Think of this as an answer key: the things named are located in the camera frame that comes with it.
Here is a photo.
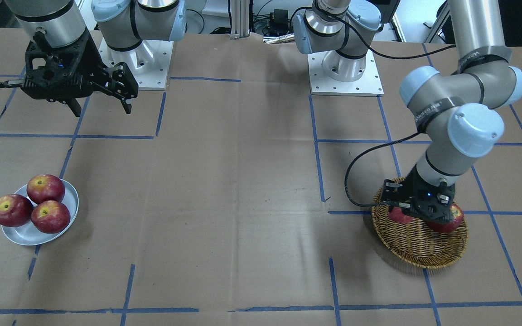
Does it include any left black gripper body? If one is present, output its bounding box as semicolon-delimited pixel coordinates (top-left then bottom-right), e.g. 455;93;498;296
382;170;455;223

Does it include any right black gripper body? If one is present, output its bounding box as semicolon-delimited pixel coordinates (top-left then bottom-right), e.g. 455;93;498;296
20;34;107;101

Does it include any red yellow apple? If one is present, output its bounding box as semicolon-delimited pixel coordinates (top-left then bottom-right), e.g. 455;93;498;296
425;204;464;234

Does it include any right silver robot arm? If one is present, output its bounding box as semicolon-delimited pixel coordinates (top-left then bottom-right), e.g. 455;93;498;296
6;0;139;117

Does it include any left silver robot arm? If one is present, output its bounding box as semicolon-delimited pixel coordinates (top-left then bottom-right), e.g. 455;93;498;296
381;0;522;224

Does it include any dark red apple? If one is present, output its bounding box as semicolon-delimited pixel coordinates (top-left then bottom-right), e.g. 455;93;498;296
388;206;415;225

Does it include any woven wicker basket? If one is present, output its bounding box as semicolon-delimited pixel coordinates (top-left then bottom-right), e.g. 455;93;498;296
372;202;469;269

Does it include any red apple on plate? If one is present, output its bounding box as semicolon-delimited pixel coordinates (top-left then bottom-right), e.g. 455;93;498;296
31;200;71;234
26;174;66;204
0;194;34;227

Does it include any white plate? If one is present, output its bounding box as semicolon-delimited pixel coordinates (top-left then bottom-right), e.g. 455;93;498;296
1;178;79;246

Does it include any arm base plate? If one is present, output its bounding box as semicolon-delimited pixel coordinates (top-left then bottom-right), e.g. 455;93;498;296
307;50;385;96
99;39;175;91

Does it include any black braided cable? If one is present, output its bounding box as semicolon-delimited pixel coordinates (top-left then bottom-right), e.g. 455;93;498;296
344;131;429;209

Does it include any aluminium frame post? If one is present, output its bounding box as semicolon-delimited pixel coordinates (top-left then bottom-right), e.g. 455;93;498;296
228;0;252;40

